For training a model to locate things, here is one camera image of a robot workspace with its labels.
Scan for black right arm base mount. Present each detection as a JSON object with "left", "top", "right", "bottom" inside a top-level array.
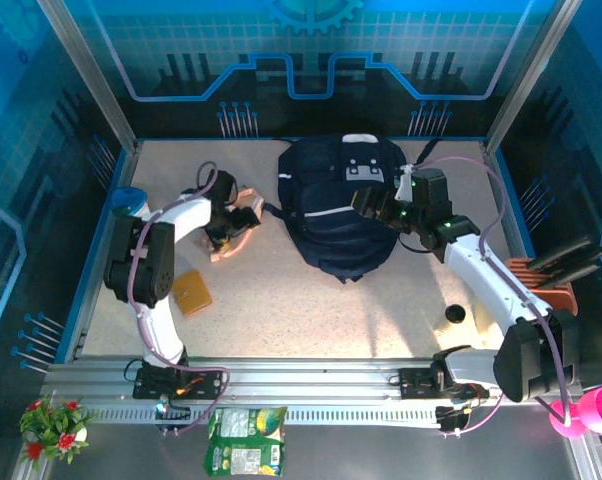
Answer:
[{"left": 398, "top": 367, "right": 490, "bottom": 401}]

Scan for artificial plant red flowers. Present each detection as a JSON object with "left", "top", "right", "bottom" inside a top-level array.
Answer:
[{"left": 19, "top": 397, "right": 100, "bottom": 471}]

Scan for pink goblet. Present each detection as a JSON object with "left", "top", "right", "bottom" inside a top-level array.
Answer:
[{"left": 548, "top": 384, "right": 602, "bottom": 440}]

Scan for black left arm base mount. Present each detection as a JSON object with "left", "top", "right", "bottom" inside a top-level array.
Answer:
[{"left": 132, "top": 367, "right": 225, "bottom": 400}]

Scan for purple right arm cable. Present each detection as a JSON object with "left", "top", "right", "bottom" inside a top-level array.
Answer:
[{"left": 413, "top": 155, "right": 575, "bottom": 440}]

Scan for aluminium mounting rail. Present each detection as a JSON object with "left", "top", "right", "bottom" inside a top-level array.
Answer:
[{"left": 40, "top": 355, "right": 582, "bottom": 427}]

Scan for navy blue backpack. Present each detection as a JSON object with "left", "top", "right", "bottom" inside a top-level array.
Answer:
[{"left": 275, "top": 133, "right": 442, "bottom": 285}]

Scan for pink pencil case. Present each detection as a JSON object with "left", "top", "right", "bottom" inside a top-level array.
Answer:
[{"left": 193, "top": 185, "right": 267, "bottom": 266}]

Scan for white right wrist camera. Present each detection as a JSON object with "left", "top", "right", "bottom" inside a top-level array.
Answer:
[{"left": 393, "top": 163, "right": 418, "bottom": 202}]

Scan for green snack bag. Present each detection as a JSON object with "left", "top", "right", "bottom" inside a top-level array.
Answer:
[{"left": 203, "top": 405, "right": 287, "bottom": 477}]

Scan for black folder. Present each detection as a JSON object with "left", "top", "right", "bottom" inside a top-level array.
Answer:
[
  {"left": 528, "top": 237, "right": 595, "bottom": 274},
  {"left": 535, "top": 252, "right": 602, "bottom": 291}
]

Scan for black cable connector block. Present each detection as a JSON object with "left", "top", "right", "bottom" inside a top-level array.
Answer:
[
  {"left": 154, "top": 398, "right": 192, "bottom": 436},
  {"left": 434, "top": 404, "right": 475, "bottom": 439}
]

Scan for aluminium frame post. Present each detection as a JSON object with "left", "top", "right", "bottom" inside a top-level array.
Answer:
[
  {"left": 34, "top": 0, "right": 141, "bottom": 155},
  {"left": 484, "top": 0, "right": 582, "bottom": 147}
]

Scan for yellow wallet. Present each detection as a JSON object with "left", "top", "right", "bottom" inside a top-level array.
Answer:
[{"left": 173, "top": 269, "right": 214, "bottom": 317}]

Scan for orange file rack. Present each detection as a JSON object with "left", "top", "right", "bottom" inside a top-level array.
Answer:
[{"left": 505, "top": 257, "right": 580, "bottom": 316}]

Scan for white cup blue lid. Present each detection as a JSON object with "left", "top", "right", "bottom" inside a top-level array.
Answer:
[{"left": 111, "top": 187, "right": 147, "bottom": 219}]

